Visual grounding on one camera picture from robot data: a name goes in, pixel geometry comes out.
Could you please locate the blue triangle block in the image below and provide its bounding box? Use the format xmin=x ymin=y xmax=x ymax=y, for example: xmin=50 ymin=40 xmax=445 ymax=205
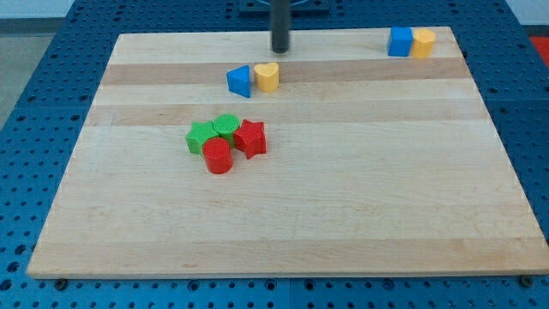
xmin=226 ymin=65 xmax=251 ymax=98

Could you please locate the yellow hexagon block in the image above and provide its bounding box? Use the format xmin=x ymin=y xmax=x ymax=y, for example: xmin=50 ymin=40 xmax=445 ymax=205
xmin=410 ymin=28 xmax=436 ymax=58

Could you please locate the red star block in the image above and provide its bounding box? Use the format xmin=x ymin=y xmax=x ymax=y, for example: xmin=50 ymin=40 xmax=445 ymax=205
xmin=233 ymin=119 xmax=267 ymax=159

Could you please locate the red cylinder block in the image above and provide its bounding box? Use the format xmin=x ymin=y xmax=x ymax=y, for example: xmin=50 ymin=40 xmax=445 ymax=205
xmin=202 ymin=137 xmax=233 ymax=174

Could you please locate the green cylinder block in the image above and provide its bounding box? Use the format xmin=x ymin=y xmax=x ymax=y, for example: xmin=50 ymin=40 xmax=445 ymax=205
xmin=213 ymin=113 xmax=240 ymax=148

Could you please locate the wooden board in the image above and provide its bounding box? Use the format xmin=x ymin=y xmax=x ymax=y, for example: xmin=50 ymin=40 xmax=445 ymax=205
xmin=27 ymin=27 xmax=548 ymax=279

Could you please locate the green star block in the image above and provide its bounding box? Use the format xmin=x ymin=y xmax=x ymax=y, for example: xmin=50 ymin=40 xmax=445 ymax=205
xmin=185 ymin=121 xmax=219 ymax=155

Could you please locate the yellow heart block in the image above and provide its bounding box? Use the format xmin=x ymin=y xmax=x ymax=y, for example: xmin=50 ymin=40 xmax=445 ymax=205
xmin=254 ymin=63 xmax=280 ymax=93

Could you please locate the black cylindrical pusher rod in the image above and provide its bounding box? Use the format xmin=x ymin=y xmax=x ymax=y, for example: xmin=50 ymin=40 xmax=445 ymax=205
xmin=269 ymin=0 xmax=291 ymax=54

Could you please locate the blue cube block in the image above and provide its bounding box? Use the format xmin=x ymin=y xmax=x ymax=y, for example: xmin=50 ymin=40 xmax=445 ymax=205
xmin=387 ymin=27 xmax=413 ymax=57

